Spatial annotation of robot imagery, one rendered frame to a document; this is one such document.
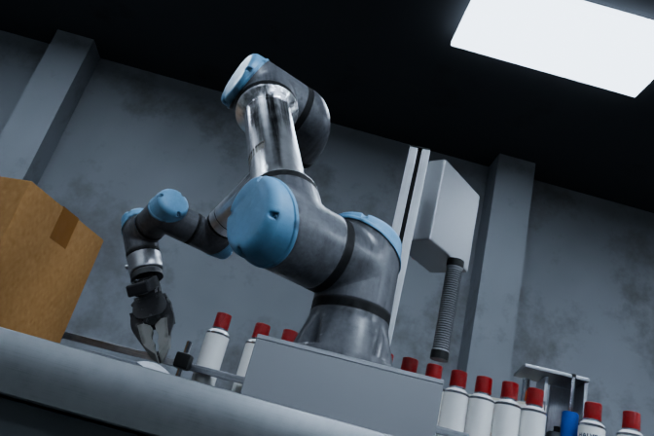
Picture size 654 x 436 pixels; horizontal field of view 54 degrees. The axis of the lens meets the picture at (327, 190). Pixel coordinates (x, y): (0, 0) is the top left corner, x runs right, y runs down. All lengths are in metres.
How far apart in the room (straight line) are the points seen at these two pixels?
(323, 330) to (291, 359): 0.10
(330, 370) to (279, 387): 0.06
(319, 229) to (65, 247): 0.54
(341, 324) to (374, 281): 0.08
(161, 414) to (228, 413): 0.04
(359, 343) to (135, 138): 4.57
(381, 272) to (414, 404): 0.21
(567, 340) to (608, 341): 0.33
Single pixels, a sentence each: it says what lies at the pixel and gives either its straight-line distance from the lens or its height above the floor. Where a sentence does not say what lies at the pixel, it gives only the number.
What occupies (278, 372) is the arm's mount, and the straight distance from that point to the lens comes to 0.79.
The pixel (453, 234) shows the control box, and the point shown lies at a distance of 1.38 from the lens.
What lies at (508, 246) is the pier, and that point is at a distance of 5.04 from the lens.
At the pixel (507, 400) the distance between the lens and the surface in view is 1.41.
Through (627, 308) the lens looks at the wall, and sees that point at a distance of 5.61.
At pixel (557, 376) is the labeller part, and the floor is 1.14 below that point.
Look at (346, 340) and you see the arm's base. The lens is 0.87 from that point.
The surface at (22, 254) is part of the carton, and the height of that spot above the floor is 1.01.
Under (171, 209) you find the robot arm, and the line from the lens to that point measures 1.42.
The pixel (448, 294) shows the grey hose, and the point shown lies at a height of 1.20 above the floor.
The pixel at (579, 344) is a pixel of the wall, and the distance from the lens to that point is 5.34.
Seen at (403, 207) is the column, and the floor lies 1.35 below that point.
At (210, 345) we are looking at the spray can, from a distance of 1.42.
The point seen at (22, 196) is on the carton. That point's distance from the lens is 1.15.
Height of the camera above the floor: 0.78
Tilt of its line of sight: 25 degrees up
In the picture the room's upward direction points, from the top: 15 degrees clockwise
